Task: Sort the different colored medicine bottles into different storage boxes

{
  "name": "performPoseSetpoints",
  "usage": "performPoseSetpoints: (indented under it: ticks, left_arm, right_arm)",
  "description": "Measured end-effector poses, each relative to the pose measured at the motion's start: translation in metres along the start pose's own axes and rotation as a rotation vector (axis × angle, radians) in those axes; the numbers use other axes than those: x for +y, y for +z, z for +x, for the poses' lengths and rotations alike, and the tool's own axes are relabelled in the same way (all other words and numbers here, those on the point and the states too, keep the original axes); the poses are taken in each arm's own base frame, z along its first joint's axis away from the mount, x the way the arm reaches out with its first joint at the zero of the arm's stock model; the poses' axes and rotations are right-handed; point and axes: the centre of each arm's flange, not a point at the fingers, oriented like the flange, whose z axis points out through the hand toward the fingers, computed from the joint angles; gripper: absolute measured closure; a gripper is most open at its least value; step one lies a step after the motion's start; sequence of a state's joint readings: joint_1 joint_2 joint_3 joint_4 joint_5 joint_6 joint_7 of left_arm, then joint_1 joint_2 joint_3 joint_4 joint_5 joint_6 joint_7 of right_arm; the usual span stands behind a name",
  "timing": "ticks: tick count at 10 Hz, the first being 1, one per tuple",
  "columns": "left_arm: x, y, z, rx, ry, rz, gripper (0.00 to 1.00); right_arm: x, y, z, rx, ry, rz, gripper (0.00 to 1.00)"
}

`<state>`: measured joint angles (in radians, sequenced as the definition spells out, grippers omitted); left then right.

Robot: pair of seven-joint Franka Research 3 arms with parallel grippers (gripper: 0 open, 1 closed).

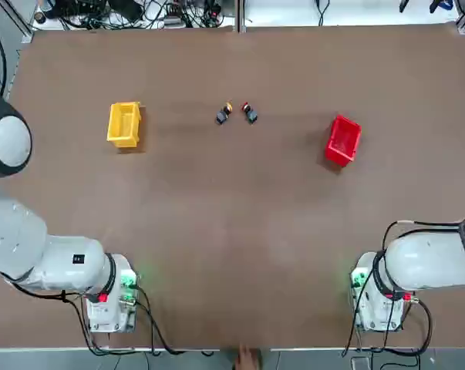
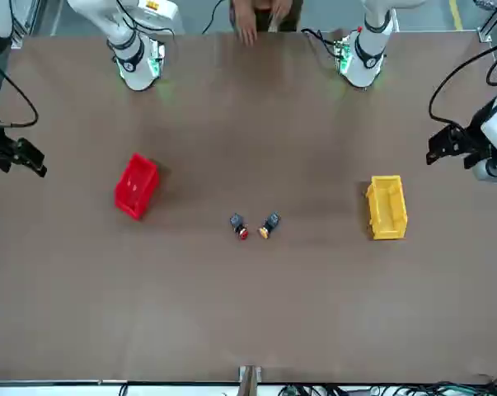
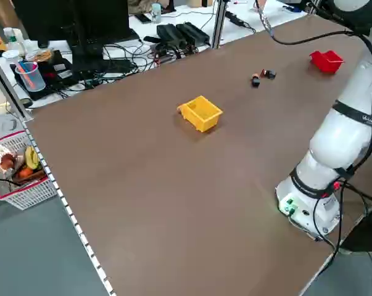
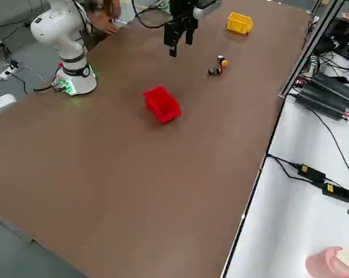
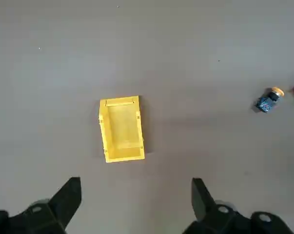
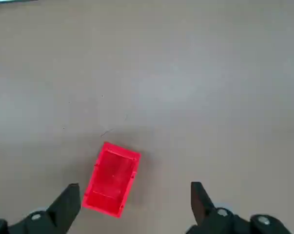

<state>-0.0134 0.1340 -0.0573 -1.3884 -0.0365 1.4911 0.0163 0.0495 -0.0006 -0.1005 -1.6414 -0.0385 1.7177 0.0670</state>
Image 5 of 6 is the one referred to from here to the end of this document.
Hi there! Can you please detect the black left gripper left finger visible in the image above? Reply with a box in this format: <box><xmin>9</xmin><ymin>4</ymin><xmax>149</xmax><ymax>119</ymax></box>
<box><xmin>0</xmin><ymin>177</ymin><xmax>82</xmax><ymax>234</ymax></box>

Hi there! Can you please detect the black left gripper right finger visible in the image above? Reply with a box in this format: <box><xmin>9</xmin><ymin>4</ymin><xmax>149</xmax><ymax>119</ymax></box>
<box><xmin>183</xmin><ymin>177</ymin><xmax>294</xmax><ymax>234</ymax></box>

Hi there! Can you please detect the yellow-capped dark medicine bottle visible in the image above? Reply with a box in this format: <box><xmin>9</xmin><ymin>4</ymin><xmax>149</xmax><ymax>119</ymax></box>
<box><xmin>255</xmin><ymin>87</ymin><xmax>285</xmax><ymax>114</ymax></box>

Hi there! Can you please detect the yellow plastic storage box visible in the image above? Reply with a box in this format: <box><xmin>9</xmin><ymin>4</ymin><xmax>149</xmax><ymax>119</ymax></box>
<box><xmin>98</xmin><ymin>95</ymin><xmax>146</xmax><ymax>163</ymax></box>

